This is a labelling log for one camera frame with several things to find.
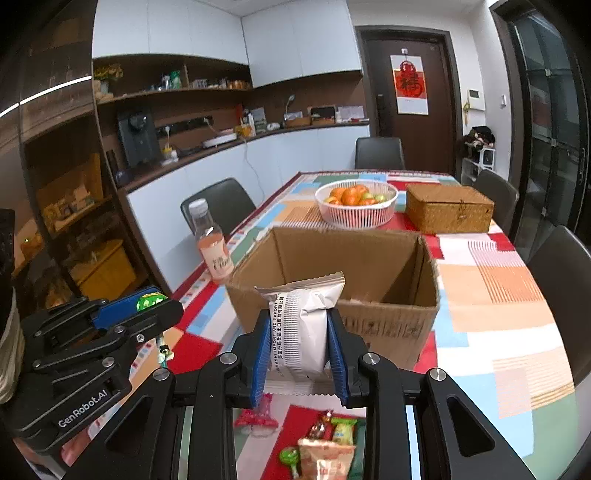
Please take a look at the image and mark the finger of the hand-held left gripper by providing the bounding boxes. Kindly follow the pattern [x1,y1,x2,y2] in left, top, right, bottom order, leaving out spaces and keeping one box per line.
[31,299,184,398]
[21,286,168,343]

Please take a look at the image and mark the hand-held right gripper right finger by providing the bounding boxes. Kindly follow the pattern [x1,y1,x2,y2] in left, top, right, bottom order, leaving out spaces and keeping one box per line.
[325,309,536,480]

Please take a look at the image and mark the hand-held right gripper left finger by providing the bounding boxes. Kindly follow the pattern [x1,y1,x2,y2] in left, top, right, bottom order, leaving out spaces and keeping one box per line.
[65,314,274,480]

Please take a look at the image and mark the green swirl lollipop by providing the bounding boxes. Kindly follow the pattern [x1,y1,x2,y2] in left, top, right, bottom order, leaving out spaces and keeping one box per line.
[137,287,174,370]
[278,447,302,479]

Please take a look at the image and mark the white snack packet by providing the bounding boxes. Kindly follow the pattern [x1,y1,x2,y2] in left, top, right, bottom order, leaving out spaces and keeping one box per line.
[254,271,346,398]

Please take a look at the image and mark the brown cardboard box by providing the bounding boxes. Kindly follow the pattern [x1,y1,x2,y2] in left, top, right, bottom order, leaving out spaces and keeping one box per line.
[225,226,441,370]

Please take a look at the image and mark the yellow storage box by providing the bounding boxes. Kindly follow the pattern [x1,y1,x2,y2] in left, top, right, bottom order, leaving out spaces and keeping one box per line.
[69,240,137,296]

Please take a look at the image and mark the pink candy packet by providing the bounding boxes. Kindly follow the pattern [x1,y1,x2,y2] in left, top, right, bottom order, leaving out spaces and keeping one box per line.
[235,392,280,432]

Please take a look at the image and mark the red orange candy packet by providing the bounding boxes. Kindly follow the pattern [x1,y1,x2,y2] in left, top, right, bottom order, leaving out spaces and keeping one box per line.
[307,410,334,439]

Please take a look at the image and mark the light green snack packet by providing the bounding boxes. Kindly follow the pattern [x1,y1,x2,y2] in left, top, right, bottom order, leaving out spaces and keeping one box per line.
[331,415,359,446]

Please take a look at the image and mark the beige snack packet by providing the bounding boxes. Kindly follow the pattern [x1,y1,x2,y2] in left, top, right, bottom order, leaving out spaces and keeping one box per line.
[298,438,356,480]

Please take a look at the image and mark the pink drink bottle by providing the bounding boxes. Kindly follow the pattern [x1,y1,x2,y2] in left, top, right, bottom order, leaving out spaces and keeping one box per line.
[188,198,234,284]

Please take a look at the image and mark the dark grey dining chair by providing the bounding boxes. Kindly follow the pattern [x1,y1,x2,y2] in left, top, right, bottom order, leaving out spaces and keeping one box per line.
[181,178,257,236]
[355,137,406,171]
[473,170,520,237]
[526,225,591,393]

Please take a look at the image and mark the white plastic fruit basket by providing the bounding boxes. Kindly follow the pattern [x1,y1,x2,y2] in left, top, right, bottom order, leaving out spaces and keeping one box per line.
[315,180,399,229]

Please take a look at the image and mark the colourful patchwork tablecloth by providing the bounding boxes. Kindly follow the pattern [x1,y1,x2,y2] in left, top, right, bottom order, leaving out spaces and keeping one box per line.
[60,171,578,480]

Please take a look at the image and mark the black coffee machine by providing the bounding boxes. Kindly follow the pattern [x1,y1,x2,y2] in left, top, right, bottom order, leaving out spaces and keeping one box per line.
[116,108,160,169]

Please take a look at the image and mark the pile of oranges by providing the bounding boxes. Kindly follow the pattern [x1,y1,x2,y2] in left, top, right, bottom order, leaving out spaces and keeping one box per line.
[323,184,389,206]

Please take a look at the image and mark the woven wicker storage box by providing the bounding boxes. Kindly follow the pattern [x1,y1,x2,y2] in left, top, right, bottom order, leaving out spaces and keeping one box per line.
[405,183,496,234]

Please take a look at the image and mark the white base cabinets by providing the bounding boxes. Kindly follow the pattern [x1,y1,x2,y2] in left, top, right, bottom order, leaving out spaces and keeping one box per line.
[126,124,371,296]

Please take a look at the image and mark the white storage rack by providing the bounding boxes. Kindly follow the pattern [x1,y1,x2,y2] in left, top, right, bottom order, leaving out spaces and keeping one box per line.
[462,147,497,185]

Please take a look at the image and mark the dark brown door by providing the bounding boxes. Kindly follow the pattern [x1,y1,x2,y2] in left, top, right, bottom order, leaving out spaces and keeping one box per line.
[355,25,462,175]

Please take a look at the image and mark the dark plush bag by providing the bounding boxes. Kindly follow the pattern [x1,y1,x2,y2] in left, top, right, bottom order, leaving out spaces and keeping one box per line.
[463,126,497,149]

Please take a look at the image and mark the black framed glass door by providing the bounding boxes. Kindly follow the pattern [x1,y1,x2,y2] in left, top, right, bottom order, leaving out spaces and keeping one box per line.
[489,0,591,259]

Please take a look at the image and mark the white wall cabinets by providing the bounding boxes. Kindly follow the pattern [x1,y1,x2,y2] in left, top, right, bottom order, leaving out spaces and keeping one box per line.
[92,0,363,89]

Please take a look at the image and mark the red and white wall calendar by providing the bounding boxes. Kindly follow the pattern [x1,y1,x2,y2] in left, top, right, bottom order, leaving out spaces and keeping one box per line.
[390,54,431,114]

